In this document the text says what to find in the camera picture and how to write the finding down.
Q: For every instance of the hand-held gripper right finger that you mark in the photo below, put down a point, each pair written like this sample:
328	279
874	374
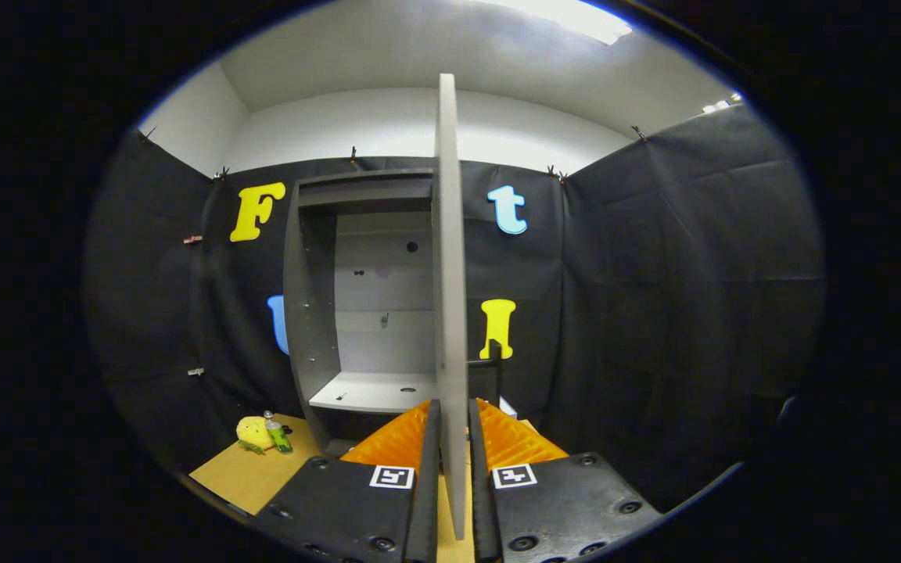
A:
477	469

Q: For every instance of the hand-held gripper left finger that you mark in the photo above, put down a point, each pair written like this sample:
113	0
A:
433	469

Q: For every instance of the beige shoe cabinet door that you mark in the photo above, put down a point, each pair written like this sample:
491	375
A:
449	274

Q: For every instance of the grey shoe cabinet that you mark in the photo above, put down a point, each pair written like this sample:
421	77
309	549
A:
311	313

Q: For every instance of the white box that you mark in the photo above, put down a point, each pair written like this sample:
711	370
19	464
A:
507	407

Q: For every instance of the green drink bottle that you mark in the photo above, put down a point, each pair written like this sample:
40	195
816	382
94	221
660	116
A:
279	438

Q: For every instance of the yellow plush toy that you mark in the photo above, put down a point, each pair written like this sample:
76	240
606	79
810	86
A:
251	432

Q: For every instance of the black backdrop cloth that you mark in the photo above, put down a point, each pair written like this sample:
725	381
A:
654	313

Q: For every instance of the small ceiling light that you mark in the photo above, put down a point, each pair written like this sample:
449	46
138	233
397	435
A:
724	102

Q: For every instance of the long ceiling light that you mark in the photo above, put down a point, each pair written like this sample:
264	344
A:
576	17

